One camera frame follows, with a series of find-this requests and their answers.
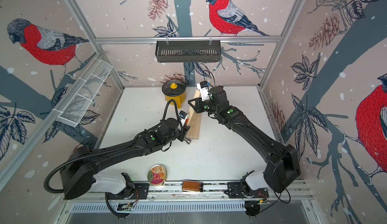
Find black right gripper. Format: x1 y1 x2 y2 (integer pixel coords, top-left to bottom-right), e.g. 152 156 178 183
188 96 221 115

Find yellow pot with glass lid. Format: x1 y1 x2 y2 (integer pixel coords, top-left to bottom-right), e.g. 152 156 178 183
162 80 186 109

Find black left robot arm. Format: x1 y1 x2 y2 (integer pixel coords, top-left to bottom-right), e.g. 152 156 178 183
43 112 190 219

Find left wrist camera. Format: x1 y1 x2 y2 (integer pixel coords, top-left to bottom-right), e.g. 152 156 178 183
178 111 188 126

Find round decorated tin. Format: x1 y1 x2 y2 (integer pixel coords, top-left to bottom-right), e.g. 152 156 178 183
147 165 167 186

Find small brown box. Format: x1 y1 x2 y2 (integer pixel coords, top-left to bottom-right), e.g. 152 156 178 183
181 180 203 192

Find wooden block with nails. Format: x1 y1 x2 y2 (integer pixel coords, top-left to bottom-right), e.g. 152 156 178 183
186 113 202 140

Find wooden handled claw hammer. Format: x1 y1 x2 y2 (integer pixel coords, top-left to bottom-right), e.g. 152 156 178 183
184 89 201 144

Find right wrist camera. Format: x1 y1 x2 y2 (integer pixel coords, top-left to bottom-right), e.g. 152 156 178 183
197 81 210 101

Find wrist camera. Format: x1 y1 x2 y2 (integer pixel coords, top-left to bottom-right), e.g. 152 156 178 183
197 81 210 101
178 111 188 126

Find black hanging wall basket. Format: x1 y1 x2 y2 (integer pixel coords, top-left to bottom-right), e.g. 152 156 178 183
155 40 221 63

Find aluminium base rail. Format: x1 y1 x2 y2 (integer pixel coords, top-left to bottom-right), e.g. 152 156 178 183
63 180 313 202

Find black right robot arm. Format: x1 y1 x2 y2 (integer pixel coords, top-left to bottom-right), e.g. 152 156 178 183
188 81 300 198

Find white wire mesh shelf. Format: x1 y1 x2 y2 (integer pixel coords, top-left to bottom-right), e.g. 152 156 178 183
57 59 113 127

